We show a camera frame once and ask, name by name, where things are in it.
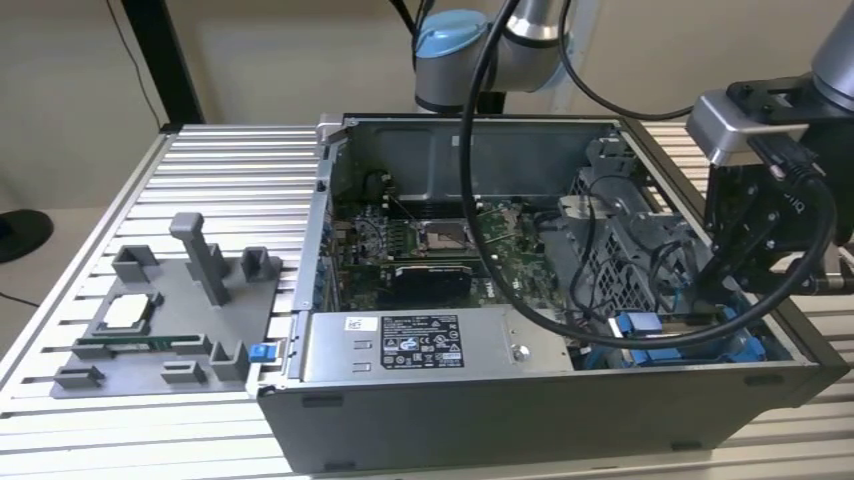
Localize black sleeved disk wire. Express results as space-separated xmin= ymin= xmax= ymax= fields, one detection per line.
xmin=645 ymin=234 xmax=708 ymax=314

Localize blue carrier in disk bay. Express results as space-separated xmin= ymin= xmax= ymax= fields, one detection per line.
xmin=625 ymin=339 xmax=765 ymax=369

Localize black RAM slot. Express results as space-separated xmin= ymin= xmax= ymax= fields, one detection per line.
xmin=392 ymin=252 xmax=498 ymax=264

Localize silver metal rod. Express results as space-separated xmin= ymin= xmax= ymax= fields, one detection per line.
xmin=765 ymin=267 xmax=854 ymax=297

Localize perforated metal drive cage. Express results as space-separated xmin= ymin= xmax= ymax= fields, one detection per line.
xmin=558 ymin=167 xmax=708 ymax=321

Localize green motherboard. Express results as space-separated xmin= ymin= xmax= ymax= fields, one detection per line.
xmin=329 ymin=199 xmax=581 ymax=309

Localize CPU socket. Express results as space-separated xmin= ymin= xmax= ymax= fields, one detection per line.
xmin=413 ymin=217 xmax=482 ymax=251

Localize black graphics card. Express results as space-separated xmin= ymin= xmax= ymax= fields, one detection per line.
xmin=385 ymin=264 xmax=476 ymax=307

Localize dark grey PC case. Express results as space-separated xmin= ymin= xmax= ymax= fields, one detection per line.
xmin=245 ymin=112 xmax=852 ymax=459

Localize silver power supply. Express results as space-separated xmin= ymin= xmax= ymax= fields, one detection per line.
xmin=297 ymin=308 xmax=576 ymax=382

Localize grey parts rack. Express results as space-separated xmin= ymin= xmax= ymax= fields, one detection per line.
xmin=49 ymin=212 xmax=285 ymax=401

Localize green RAM stick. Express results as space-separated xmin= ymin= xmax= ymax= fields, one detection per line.
xmin=75 ymin=335 xmax=205 ymax=349

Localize silver CPU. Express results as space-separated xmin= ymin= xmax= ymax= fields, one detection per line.
xmin=98 ymin=295 xmax=151 ymax=329

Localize black round stand base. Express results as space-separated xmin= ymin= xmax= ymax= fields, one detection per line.
xmin=0 ymin=209 xmax=54 ymax=264

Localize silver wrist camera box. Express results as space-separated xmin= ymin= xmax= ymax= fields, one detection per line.
xmin=684 ymin=89 xmax=812 ymax=166

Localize thin black wire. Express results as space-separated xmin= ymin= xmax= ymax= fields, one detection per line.
xmin=570 ymin=174 xmax=625 ymax=321

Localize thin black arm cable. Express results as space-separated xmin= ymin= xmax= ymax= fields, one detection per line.
xmin=556 ymin=29 xmax=699 ymax=121

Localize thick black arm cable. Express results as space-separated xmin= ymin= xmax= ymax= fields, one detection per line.
xmin=458 ymin=0 xmax=840 ymax=350

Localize black cables behind arm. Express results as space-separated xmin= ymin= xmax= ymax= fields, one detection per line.
xmin=388 ymin=0 xmax=422 ymax=37

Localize black upright frame post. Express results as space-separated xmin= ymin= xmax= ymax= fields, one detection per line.
xmin=118 ymin=0 xmax=205 ymax=126

